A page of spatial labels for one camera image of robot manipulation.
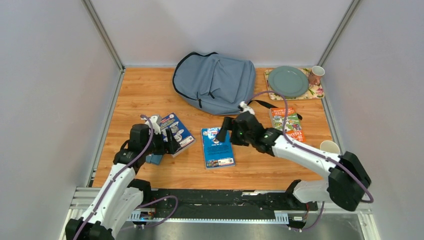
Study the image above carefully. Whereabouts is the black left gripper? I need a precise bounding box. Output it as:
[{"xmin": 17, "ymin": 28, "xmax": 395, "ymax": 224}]
[{"xmin": 142, "ymin": 128, "xmax": 181, "ymax": 156}]

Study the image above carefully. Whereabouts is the dark blue treehouse book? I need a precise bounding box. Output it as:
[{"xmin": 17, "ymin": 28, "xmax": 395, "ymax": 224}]
[{"xmin": 160, "ymin": 112, "xmax": 196, "ymax": 158}]

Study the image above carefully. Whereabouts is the blue-grey student backpack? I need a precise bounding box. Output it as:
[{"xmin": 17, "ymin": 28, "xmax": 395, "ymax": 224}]
[{"xmin": 172, "ymin": 51, "xmax": 303, "ymax": 121}]

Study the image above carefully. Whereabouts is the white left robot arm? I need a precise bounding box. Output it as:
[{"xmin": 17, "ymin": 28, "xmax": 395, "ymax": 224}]
[{"xmin": 65, "ymin": 121, "xmax": 180, "ymax": 240}]

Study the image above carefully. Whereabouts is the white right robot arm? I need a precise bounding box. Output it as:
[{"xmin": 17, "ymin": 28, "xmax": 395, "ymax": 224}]
[{"xmin": 216, "ymin": 111, "xmax": 374, "ymax": 212}]

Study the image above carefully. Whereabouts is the light blue treehouse book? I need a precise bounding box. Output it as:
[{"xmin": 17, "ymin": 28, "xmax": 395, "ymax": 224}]
[{"xmin": 201, "ymin": 127, "xmax": 236, "ymax": 169}]

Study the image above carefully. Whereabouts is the orange treehouse book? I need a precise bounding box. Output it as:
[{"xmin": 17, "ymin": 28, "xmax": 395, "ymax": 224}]
[{"xmin": 269, "ymin": 107, "xmax": 306, "ymax": 143}]

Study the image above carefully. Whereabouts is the teal round plate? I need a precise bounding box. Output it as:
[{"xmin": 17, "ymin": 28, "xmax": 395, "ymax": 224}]
[{"xmin": 268, "ymin": 66, "xmax": 309, "ymax": 98}]

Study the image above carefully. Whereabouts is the floral placemat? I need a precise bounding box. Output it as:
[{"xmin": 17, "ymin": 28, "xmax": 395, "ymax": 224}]
[{"xmin": 264, "ymin": 68, "xmax": 325, "ymax": 101}]

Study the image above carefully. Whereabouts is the pink mug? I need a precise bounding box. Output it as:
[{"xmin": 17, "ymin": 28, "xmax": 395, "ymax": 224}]
[{"xmin": 308, "ymin": 65, "xmax": 325, "ymax": 86}]

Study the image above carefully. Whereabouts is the yellow mug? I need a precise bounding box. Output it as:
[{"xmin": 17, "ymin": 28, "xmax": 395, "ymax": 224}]
[{"xmin": 319, "ymin": 140, "xmax": 341, "ymax": 155}]

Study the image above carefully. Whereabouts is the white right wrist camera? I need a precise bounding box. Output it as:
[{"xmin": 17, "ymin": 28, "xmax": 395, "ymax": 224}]
[{"xmin": 238, "ymin": 101, "xmax": 255, "ymax": 115}]

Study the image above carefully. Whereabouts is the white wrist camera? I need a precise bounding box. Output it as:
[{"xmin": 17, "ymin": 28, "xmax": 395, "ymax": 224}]
[
  {"xmin": 142, "ymin": 114, "xmax": 162, "ymax": 135},
  {"xmin": 238, "ymin": 101, "xmax": 255, "ymax": 115}
]

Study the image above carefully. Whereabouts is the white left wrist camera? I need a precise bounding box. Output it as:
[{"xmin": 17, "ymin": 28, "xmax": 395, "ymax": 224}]
[{"xmin": 142, "ymin": 114, "xmax": 162, "ymax": 135}]

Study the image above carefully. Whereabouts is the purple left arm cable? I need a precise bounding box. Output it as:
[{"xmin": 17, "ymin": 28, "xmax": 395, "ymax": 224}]
[{"xmin": 72, "ymin": 114, "xmax": 180, "ymax": 240}]

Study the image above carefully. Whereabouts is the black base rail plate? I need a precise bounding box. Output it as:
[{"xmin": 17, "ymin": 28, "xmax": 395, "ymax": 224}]
[{"xmin": 130, "ymin": 188, "xmax": 319, "ymax": 221}]

